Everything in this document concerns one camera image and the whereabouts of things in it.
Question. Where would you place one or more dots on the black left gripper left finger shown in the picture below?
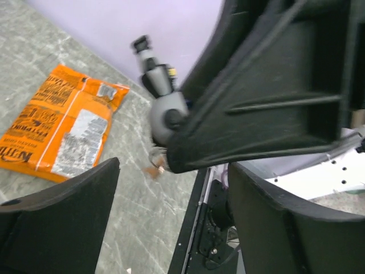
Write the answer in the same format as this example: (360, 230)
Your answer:
(59, 229)

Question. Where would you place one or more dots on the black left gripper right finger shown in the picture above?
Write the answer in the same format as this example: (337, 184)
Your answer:
(280, 232)

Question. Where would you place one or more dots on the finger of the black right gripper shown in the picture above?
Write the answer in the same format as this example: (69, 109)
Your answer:
(285, 91)
(236, 20)

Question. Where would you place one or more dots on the robot figure keychain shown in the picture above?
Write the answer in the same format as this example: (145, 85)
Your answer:
(168, 110)

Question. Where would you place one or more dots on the orange chip bag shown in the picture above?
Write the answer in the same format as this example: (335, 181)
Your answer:
(62, 130)

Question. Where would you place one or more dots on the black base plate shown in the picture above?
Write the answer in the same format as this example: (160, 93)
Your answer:
(202, 245)

